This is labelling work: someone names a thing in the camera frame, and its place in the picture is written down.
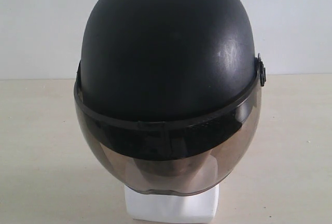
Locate black helmet with tinted visor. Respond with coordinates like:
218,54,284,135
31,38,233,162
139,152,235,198
74,0,266,197

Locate white foam mannequin head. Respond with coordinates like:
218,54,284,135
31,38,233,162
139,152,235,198
124,185,219,223

